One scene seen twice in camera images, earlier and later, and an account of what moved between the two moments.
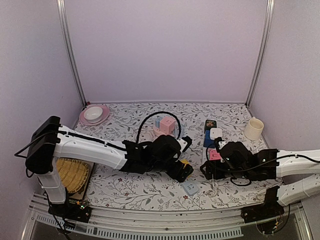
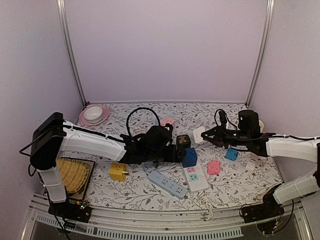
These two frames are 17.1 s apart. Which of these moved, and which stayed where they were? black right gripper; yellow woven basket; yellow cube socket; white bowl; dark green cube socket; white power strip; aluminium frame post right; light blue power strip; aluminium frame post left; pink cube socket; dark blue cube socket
Moved: dark blue cube socket; yellow cube socket; black right gripper; light blue power strip; dark green cube socket; white power strip
Stayed: aluminium frame post left; white bowl; aluminium frame post right; yellow woven basket; pink cube socket
